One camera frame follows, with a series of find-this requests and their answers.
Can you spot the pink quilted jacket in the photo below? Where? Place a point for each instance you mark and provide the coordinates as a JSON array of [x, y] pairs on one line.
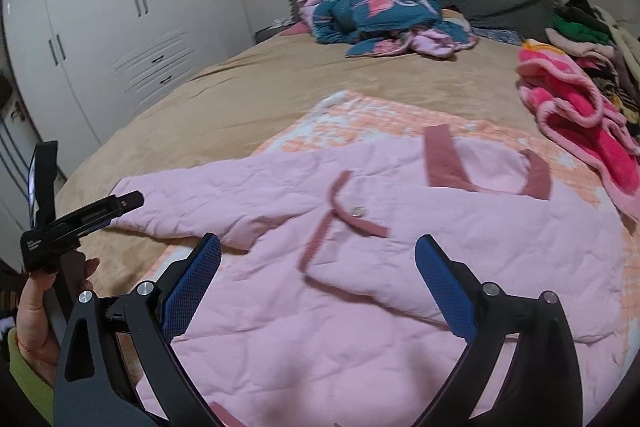
[[360, 287]]

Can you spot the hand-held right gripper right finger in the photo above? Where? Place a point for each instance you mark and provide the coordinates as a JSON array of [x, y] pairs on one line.
[[442, 279]]

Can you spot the teal flamingo print garment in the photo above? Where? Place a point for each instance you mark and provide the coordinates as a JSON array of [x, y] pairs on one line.
[[370, 7]]

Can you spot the person's left hand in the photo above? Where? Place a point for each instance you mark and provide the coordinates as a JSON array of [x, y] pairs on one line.
[[32, 327]]

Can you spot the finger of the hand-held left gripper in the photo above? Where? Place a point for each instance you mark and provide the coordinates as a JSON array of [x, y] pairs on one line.
[[107, 207]]

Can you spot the white glossy wardrobe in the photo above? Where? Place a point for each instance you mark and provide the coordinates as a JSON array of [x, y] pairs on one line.
[[125, 32]]

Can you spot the pile of folded clothes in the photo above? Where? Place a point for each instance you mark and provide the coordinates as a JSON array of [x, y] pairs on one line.
[[590, 34]]

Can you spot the orange checked cloud blanket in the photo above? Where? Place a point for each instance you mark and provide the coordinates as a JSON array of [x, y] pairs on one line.
[[380, 114]]

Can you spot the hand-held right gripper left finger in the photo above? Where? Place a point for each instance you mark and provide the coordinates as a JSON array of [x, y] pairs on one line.
[[192, 279]]

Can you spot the pink fleece garment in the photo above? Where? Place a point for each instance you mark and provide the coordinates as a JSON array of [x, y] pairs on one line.
[[565, 107]]

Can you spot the person's left forearm green sleeve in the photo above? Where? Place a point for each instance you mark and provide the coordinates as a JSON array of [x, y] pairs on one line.
[[27, 382]]

